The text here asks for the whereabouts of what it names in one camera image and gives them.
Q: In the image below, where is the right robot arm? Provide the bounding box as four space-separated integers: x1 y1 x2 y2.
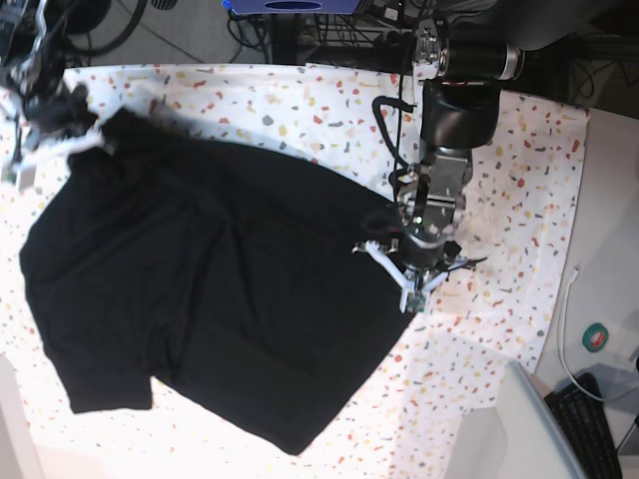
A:
1 0 98 164

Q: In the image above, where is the white charging cable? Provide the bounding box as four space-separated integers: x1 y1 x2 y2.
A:
558 266 608 400

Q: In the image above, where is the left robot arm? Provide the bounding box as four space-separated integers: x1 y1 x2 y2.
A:
358 1 638 299

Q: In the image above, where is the white panel left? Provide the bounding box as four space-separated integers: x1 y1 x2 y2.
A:
1 355 44 478

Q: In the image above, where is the terrazzo pattern tablecloth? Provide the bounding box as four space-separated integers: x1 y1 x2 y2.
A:
1 65 588 478

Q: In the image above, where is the black keyboard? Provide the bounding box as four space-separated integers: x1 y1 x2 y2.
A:
544 384 623 479

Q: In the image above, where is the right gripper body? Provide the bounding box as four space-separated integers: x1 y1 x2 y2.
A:
1 59 98 160

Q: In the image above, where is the green tape roll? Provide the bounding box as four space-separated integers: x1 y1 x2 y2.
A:
582 322 609 353

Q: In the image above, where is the black t-shirt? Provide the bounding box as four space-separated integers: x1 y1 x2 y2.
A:
20 110 410 455

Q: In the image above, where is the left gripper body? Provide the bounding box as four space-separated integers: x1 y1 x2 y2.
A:
391 147 473 272

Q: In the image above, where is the white wrist camera board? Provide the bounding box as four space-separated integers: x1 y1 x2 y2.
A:
399 288 430 314

